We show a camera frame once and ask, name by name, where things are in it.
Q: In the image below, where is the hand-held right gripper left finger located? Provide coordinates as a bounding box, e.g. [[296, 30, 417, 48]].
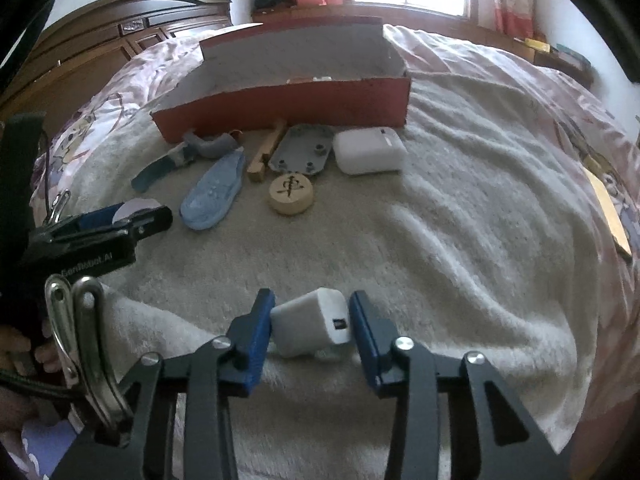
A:
[[60, 287, 277, 480]]

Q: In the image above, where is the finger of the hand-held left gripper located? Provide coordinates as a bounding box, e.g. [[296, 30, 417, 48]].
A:
[[75, 206, 126, 233], [117, 205, 174, 243]]

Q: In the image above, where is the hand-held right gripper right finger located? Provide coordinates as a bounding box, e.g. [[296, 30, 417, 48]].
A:
[[348, 290, 571, 480]]

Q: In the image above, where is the white round disc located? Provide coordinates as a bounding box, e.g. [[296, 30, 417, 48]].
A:
[[112, 199, 163, 223]]

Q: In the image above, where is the white charger cube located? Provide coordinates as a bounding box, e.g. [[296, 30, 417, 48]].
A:
[[270, 287, 351, 358]]

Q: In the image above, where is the light blue toy shoe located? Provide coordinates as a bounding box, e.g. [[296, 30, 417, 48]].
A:
[[179, 152, 247, 232]]

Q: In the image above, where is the red cardboard box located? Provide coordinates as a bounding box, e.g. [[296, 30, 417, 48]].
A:
[[151, 15, 412, 145]]

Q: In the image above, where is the white earbud case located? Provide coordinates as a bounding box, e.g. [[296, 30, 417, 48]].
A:
[[332, 128, 407, 177]]

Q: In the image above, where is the person's left hand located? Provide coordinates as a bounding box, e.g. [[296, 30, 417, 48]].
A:
[[0, 324, 60, 378]]

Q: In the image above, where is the metal spring clip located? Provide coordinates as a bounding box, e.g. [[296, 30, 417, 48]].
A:
[[44, 275, 133, 448], [45, 190, 71, 226]]

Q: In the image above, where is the grey curved plastic piece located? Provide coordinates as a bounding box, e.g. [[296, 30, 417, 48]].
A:
[[182, 130, 246, 161]]

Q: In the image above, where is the wooden stick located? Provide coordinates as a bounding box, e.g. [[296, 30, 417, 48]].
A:
[[246, 119, 288, 184]]

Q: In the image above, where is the white fleece blanket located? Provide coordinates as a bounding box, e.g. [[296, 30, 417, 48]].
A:
[[47, 72, 626, 480]]

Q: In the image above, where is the wooden chess piece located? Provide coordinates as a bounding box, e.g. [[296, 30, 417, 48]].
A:
[[267, 174, 316, 217]]

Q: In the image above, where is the grey plastic plate with holes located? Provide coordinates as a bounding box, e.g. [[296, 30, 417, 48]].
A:
[[268, 125, 335, 177]]

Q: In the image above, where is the dark wooden headboard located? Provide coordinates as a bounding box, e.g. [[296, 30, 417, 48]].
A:
[[0, 0, 233, 126]]

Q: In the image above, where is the long wooden window cabinet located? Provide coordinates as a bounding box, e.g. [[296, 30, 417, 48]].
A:
[[251, 2, 533, 53]]

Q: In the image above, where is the yellow wooden board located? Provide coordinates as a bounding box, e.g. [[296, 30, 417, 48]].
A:
[[582, 157, 633, 263]]

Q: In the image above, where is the pink checked bed quilt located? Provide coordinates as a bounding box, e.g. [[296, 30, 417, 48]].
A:
[[0, 22, 640, 480]]

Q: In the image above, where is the dark blue plastic handle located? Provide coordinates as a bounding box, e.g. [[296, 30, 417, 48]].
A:
[[131, 142, 198, 193]]

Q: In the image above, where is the black braided cable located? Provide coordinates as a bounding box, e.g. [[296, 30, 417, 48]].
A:
[[0, 369, 78, 402], [41, 127, 55, 221]]

